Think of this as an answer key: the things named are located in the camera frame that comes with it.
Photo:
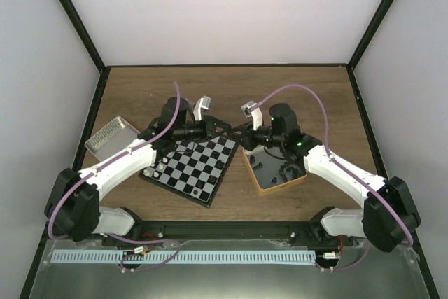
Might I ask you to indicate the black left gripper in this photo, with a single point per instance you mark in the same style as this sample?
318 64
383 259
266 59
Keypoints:
218 123

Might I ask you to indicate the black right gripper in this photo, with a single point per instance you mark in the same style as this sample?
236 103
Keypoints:
246 140

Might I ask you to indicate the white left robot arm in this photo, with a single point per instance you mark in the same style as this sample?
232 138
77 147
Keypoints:
73 208

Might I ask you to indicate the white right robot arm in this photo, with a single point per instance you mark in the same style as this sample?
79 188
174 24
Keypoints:
387 215

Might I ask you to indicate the tan metal tray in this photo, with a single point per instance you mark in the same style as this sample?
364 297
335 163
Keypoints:
270 172

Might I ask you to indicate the black white chessboard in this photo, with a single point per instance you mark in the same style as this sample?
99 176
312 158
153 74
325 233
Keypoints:
192 166

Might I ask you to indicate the silver metal tray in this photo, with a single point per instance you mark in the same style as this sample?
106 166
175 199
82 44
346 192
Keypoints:
112 138

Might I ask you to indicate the light blue slotted strip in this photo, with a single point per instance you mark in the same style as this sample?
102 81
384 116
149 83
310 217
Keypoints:
186 257

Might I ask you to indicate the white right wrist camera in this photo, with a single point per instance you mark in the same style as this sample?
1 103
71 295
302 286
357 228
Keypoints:
252 111

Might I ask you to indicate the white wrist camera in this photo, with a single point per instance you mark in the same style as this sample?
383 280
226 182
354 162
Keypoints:
200 107
252 111

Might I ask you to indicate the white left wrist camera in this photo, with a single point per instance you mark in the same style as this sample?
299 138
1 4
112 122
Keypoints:
200 107

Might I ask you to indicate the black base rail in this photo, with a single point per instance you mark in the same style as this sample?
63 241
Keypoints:
296 233

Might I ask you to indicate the black enclosure frame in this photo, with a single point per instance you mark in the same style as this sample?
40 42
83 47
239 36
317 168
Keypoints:
105 70

